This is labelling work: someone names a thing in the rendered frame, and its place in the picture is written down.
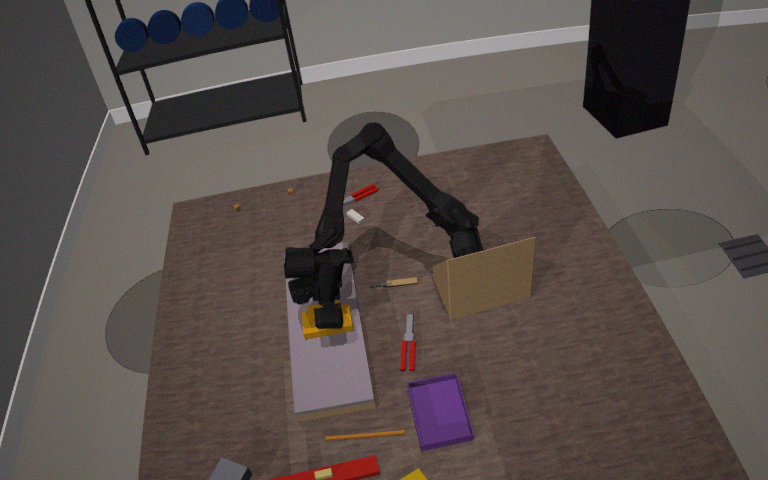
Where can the purple rectangular tray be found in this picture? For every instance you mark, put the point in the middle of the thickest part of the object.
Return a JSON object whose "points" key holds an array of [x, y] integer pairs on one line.
{"points": [[440, 412]]}

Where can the red-handled pliers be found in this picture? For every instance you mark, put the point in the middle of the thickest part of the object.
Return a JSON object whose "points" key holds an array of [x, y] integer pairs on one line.
{"points": [[408, 338], [360, 194]]}

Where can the thin orange-brown stick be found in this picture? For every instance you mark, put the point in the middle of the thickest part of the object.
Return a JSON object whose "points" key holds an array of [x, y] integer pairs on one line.
{"points": [[379, 434]]}

